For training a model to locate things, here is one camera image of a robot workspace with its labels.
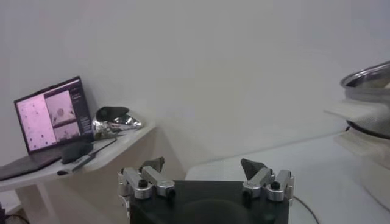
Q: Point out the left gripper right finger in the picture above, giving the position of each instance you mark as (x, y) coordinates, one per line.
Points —
(259, 181)

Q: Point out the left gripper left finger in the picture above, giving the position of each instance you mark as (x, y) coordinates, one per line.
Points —
(158, 181)

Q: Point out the white side table with mouse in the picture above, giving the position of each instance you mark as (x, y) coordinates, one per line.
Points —
(125, 155)

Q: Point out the black laptop with pink screen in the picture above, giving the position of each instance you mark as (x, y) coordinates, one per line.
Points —
(36, 121)

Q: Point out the grey usb hub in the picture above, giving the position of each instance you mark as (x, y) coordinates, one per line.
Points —
(79, 164)

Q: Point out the shiny chrome rounded device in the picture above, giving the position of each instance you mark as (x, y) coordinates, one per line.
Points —
(117, 124)

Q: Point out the stainless steel steamer basket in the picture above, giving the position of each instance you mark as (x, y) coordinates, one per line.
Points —
(365, 94)

